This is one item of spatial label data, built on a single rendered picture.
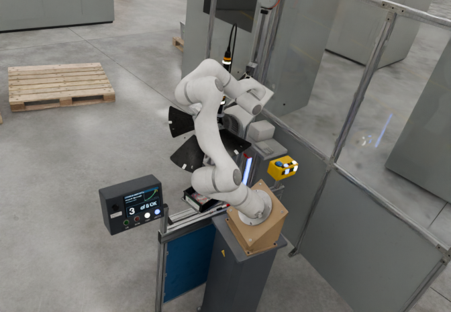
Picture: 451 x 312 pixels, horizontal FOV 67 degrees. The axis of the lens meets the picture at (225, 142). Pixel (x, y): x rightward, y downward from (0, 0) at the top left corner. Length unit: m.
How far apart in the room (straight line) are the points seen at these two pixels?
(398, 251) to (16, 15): 6.73
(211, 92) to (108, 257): 1.87
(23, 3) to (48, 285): 5.42
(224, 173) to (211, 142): 0.14
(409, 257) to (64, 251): 2.41
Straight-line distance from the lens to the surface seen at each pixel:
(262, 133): 2.68
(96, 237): 3.06
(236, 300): 2.13
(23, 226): 3.28
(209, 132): 1.43
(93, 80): 5.13
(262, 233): 1.72
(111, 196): 1.56
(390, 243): 2.44
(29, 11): 7.35
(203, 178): 1.46
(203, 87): 1.41
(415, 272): 2.44
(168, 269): 2.24
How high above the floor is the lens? 2.33
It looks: 34 degrees down
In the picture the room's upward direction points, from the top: 10 degrees clockwise
